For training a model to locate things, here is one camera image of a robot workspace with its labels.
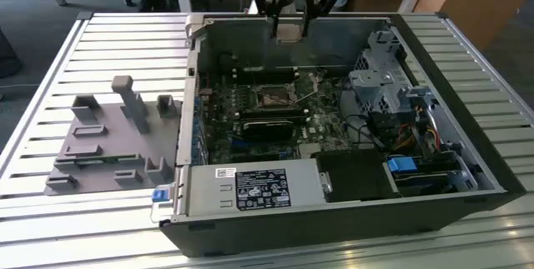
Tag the black disk drive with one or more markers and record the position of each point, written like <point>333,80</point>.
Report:
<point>421,178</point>

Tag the silver square CPU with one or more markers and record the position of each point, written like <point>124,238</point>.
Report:
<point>290,35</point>

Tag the silver power supply unit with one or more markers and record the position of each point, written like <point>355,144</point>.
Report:
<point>209,194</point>

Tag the black plastic shroud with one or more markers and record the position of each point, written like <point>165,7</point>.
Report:
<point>355,175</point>

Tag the blue case latch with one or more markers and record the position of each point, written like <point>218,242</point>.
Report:
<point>161,195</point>

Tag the black open PC case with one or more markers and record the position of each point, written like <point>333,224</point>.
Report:
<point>292,234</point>

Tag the blue disk carrier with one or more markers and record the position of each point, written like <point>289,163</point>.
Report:
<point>401,165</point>

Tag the silver drive cage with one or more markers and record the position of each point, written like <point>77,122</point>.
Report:
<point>369,78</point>

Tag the grey parts rack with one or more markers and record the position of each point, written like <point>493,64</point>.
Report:
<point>121,144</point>

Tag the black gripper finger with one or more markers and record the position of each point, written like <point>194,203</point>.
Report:
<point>268,9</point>
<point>308,15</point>

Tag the silver chipset heatsink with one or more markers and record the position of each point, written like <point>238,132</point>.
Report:
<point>310,150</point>

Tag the green motherboard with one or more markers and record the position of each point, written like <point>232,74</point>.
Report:
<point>325,119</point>

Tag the wooden cabinet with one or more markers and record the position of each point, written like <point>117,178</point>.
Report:
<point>480,0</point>

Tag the grey-blue plastic bracket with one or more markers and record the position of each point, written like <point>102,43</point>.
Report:
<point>420,92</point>

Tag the grey case corner latch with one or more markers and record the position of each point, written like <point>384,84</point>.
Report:
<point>194,26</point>

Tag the black graphics card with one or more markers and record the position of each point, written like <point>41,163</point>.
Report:
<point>268,129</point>

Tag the green RAM stick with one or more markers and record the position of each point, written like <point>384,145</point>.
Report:
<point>110,158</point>

